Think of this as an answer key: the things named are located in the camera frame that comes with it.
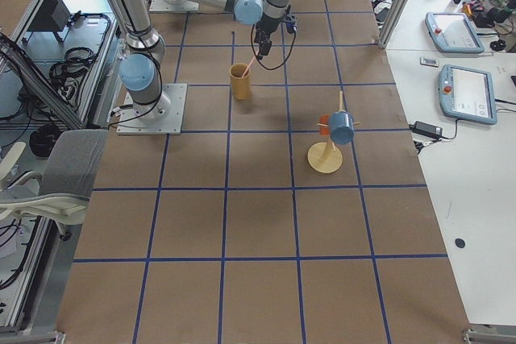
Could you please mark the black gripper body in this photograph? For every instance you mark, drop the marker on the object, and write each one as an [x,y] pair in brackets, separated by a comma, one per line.
[268,26]

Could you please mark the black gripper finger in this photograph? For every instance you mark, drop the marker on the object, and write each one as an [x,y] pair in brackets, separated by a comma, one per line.
[264,43]

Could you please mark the pink chopstick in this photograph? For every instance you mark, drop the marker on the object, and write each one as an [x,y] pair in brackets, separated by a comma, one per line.
[249,65]

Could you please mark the bamboo chopstick holder cup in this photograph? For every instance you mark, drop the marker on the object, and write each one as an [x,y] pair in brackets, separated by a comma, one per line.
[240,81]

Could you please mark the orange cup on tree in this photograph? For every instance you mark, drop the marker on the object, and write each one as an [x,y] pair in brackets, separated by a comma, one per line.
[323,124]

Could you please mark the blue cup on tree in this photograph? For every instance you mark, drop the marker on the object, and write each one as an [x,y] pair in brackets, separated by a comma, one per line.
[341,127]

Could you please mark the teach pendant tablet far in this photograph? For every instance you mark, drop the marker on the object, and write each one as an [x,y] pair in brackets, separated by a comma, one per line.
[453,33]

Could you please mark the teach pendant tablet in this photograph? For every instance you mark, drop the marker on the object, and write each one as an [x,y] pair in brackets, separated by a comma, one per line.
[453,33]
[467,93]

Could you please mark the black power adapter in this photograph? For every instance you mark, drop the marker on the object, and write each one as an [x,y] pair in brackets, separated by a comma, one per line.
[427,130]

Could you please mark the teach pendant tablet near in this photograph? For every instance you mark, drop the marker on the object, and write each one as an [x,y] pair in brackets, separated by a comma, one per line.
[467,93]

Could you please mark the grey office chair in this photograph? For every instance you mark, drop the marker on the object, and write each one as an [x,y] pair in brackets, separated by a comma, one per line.
[62,191]

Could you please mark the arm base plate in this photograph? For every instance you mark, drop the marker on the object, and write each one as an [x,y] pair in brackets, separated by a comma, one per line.
[164,118]

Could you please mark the aluminium frame post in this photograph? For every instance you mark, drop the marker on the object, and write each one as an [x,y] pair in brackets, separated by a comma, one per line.
[397,1]

